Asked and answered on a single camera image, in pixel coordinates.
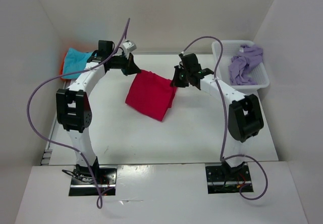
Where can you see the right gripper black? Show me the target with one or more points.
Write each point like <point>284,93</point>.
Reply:
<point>176,82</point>

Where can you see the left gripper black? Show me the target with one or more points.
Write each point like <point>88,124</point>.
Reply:
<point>130,68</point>

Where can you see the magenta t shirt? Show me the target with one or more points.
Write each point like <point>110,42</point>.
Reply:
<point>151,95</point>

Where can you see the cyan t shirt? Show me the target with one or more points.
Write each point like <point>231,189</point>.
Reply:
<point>75,60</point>

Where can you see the lavender t shirt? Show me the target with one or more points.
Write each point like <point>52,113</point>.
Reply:
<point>242,64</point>

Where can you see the orange t shirt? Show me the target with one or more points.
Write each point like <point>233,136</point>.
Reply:
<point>62,67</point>

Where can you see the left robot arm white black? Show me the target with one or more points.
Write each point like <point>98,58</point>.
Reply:
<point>73,108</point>

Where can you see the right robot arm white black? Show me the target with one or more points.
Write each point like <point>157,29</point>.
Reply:
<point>242,113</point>

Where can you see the white plastic basket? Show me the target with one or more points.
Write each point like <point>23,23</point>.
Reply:
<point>224,51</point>

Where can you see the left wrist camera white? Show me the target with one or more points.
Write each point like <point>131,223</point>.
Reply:
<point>129,46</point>

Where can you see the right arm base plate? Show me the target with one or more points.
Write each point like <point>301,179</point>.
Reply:
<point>220,180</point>

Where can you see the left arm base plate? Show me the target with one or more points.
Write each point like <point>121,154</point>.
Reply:
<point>83,185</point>

